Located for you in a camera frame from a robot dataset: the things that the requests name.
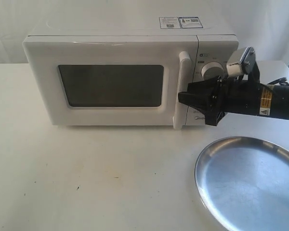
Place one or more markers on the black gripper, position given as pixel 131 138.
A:
pixel 232 96

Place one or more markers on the white microwave door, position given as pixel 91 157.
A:
pixel 110 84

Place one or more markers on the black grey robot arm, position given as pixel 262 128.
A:
pixel 274 100

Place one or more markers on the white microwave oven body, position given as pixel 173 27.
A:
pixel 135 72

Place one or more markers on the upper white control knob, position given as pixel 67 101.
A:
pixel 211 70

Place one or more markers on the blue white warning sticker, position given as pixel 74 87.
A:
pixel 192 22

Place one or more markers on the round steel plate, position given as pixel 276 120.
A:
pixel 243 183

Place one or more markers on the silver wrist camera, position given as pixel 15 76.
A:
pixel 241 62

